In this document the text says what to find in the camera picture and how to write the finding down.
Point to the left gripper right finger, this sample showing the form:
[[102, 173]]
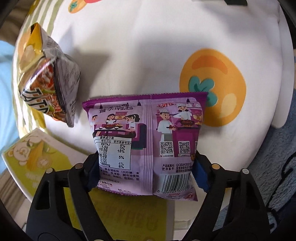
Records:
[[246, 217]]

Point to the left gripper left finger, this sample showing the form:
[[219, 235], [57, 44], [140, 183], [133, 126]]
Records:
[[62, 208]]

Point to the green cardboard snack box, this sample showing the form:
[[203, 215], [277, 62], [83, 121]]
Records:
[[124, 217]]

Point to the purple snack bag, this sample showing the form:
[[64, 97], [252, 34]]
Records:
[[146, 144]]

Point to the potato chips bag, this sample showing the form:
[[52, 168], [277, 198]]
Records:
[[49, 79]]

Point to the white fruit print cloth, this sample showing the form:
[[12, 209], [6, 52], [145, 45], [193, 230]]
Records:
[[242, 55]]

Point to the dark green snack packet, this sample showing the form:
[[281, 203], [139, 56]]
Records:
[[236, 2]]

